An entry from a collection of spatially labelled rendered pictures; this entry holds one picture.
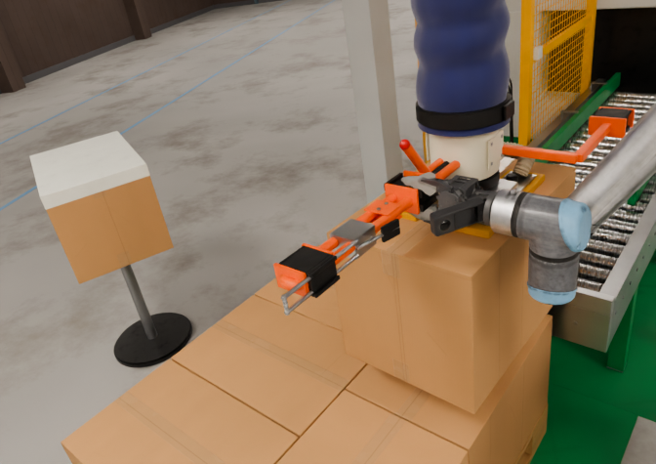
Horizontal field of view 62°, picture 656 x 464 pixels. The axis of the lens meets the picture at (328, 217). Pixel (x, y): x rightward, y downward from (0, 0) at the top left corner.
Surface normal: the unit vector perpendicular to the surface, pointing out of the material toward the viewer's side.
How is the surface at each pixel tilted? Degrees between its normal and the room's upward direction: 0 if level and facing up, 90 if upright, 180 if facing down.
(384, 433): 0
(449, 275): 89
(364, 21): 90
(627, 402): 0
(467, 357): 89
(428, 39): 70
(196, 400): 0
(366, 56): 90
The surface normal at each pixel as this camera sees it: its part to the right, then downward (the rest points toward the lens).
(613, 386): -0.15, -0.87
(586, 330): -0.62, 0.45
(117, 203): 0.50, 0.35
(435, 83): -0.80, 0.17
